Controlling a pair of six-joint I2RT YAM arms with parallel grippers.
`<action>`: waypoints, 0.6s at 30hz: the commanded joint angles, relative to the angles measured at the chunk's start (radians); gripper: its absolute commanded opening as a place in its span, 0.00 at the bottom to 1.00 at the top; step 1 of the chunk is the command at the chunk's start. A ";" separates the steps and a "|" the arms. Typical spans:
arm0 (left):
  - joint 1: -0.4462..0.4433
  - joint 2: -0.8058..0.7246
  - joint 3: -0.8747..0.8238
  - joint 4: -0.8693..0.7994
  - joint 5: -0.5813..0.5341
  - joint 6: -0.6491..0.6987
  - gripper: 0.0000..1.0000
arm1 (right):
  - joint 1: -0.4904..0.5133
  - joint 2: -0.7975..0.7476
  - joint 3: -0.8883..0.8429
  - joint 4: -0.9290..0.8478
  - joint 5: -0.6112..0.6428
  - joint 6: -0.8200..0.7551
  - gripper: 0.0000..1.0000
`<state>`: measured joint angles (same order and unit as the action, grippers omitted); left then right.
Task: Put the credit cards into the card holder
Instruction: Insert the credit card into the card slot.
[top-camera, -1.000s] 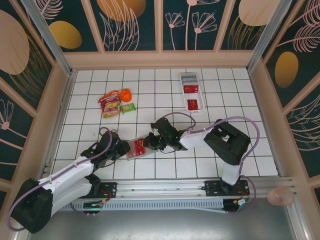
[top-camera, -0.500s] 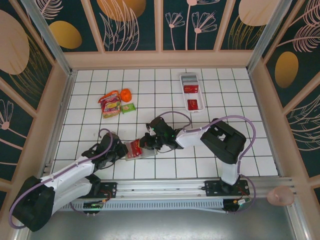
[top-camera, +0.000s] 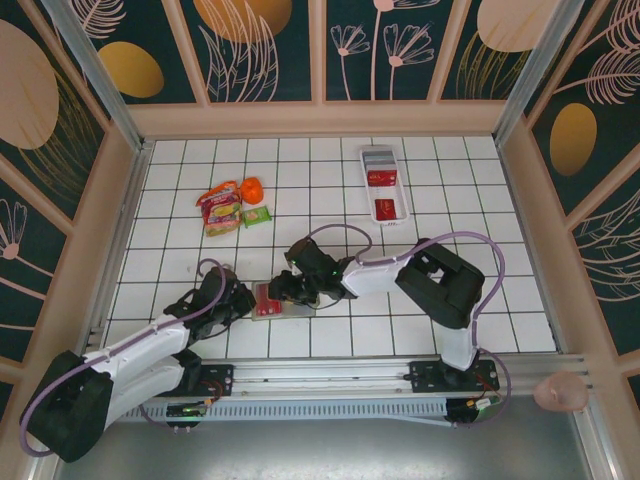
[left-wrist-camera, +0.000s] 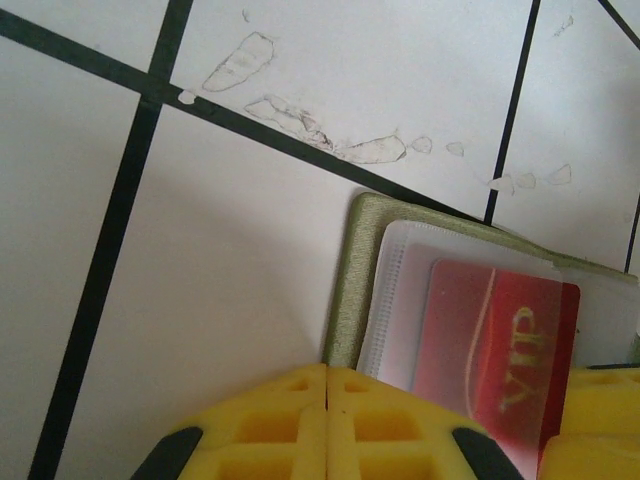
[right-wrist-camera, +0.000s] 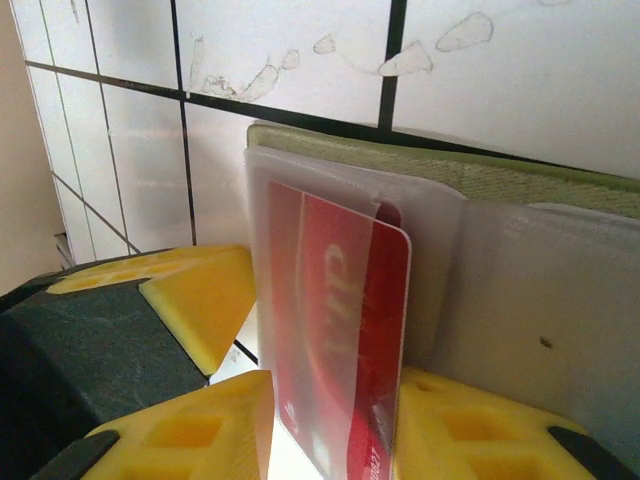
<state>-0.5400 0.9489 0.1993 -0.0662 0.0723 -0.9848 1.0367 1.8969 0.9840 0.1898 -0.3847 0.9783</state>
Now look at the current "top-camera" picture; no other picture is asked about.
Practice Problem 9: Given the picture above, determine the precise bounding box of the black circuit board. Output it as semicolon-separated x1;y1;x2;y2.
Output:
447;396;504;427
166;401;207;422

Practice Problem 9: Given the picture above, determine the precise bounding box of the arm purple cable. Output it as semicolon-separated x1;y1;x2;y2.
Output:
307;224;511;430
18;258;229;459

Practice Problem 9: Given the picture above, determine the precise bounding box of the aluminium side rail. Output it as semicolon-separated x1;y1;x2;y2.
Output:
78;141;154;362

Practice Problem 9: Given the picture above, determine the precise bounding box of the small green packet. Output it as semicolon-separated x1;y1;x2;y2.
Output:
242;206;274;230

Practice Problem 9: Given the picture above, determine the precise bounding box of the aluminium frame post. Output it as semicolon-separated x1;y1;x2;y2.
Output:
40;0;151;151
491;0;587;144

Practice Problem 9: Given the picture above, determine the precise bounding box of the green card holder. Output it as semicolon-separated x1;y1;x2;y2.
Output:
251;281;319;321

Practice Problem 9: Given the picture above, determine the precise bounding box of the dark red credit card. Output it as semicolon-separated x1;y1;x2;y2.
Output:
373;198;399;222

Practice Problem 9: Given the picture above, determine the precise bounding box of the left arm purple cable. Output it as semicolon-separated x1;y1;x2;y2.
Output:
18;258;229;459

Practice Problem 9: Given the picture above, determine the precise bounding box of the yellow snack packet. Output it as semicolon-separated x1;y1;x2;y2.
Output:
202;201;245;238

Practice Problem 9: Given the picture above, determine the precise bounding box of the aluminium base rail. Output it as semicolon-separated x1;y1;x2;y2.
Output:
49;353;596;401

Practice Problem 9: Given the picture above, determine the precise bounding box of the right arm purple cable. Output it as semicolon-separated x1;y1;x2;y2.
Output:
307;224;511;430

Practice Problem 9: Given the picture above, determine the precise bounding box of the red snack packet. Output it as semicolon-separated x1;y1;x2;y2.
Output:
195;180;242;207

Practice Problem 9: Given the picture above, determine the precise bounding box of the grey slotted cable duct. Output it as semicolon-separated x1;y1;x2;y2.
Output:
107;397;449;426

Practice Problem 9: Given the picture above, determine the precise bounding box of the orange toy fruit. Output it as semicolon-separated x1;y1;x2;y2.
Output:
239;176;265;206

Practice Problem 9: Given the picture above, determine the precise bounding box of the red credit card gold print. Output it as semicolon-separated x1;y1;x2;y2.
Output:
367;169;400;188

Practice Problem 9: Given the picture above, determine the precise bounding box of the white plastic card tray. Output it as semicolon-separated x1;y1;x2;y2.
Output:
358;146;412;225

